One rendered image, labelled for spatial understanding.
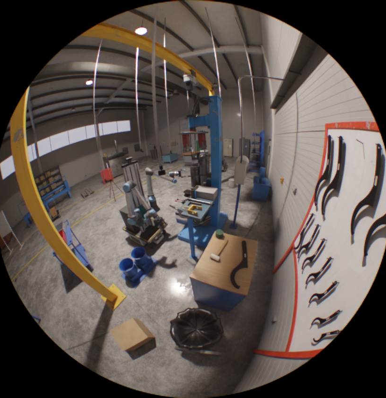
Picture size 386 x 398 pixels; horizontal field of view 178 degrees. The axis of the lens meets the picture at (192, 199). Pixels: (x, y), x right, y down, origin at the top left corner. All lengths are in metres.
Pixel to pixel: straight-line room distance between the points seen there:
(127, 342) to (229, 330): 1.36
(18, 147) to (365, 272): 2.48
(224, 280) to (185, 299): 1.05
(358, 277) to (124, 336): 2.25
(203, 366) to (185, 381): 0.38
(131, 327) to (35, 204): 1.75
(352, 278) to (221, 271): 1.13
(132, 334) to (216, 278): 1.36
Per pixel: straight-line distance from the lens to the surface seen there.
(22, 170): 1.50
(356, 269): 1.00
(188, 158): 8.64
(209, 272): 1.29
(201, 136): 2.33
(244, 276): 1.31
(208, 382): 2.27
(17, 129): 1.59
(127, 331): 2.02
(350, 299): 1.00
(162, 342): 2.16
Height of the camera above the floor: 2.08
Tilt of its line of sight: 29 degrees down
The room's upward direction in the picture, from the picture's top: 4 degrees counter-clockwise
